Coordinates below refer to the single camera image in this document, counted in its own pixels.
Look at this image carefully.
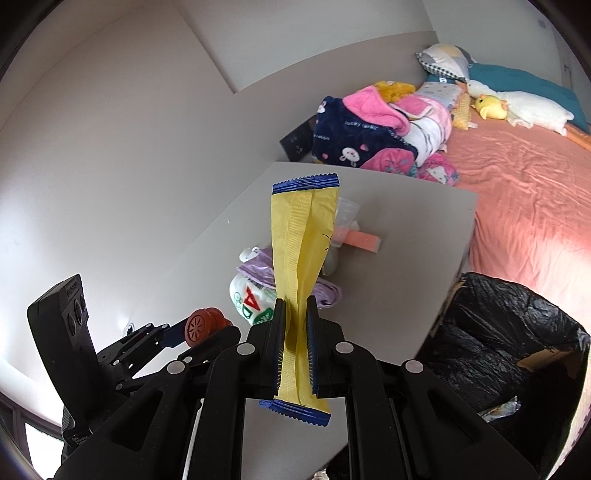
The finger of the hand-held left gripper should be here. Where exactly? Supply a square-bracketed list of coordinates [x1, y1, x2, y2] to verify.
[97, 320, 190, 370]
[113, 325, 242, 394]

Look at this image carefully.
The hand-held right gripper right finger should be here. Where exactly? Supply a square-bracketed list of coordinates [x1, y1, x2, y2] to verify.
[305, 295, 539, 480]

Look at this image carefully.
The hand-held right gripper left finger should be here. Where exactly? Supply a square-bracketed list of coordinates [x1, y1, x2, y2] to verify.
[53, 299, 287, 480]

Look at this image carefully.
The orange round wheel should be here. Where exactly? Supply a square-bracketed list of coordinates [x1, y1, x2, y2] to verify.
[185, 307, 232, 348]

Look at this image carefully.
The yellow snack wrapper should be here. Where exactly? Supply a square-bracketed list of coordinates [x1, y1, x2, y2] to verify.
[259, 171, 342, 428]

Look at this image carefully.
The black trash bag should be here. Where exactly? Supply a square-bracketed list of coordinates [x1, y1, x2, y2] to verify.
[416, 271, 591, 480]

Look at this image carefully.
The cardboard box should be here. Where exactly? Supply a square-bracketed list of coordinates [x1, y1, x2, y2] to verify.
[516, 344, 583, 381]

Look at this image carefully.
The purple plastic bag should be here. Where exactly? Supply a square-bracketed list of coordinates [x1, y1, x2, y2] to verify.
[237, 247, 342, 309]

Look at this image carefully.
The pink sponge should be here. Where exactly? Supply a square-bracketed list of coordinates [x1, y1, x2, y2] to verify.
[342, 229, 382, 254]

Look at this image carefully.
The window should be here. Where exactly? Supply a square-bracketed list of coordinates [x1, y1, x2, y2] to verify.
[0, 392, 65, 472]

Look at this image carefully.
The clear plastic cup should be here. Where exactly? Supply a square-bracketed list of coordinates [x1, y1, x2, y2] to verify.
[323, 196, 361, 278]

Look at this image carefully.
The silver wrapper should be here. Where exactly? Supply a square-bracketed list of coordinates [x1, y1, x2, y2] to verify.
[480, 397, 522, 423]

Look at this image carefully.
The pink cat print blanket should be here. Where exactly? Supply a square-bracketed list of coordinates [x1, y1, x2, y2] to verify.
[360, 148, 460, 185]

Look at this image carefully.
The navy rabbit print blanket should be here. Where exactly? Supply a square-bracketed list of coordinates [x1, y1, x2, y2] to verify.
[311, 95, 419, 168]

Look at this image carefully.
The white and pink striped blanket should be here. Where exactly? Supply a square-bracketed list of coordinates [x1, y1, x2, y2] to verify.
[390, 92, 453, 167]

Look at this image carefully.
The bright pink fleece blanket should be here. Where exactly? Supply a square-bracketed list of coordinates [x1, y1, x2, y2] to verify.
[342, 85, 411, 137]

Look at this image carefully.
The bed with pink sheet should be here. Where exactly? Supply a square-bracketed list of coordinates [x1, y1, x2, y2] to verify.
[434, 115, 591, 324]

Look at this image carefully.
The grey bed headboard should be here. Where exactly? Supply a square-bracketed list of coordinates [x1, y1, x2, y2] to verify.
[233, 30, 439, 162]

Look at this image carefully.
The yellow garment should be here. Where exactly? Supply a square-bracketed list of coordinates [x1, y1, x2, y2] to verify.
[374, 80, 416, 102]

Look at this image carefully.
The yellow long plush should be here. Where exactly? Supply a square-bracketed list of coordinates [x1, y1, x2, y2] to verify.
[450, 92, 478, 131]

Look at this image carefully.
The light patterned folded quilt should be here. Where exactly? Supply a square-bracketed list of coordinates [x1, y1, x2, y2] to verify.
[416, 83, 467, 109]

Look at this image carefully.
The yellow duck plush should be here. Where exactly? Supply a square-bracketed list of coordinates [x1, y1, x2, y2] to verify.
[471, 95, 509, 121]

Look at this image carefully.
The checked patchwork pillow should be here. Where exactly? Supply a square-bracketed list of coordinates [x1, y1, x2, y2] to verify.
[416, 44, 478, 84]

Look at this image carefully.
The white goose plush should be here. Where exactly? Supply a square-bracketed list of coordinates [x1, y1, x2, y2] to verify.
[466, 79, 591, 151]

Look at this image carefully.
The black wall socket panel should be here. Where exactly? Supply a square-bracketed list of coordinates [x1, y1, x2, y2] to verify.
[279, 117, 319, 162]

